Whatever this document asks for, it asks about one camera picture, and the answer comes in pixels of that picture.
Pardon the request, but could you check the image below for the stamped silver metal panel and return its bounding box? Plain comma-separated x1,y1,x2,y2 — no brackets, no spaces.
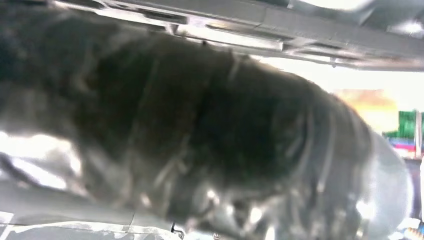
49,0,424,72

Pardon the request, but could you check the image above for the green box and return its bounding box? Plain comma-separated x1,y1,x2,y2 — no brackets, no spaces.
382,109,424,140

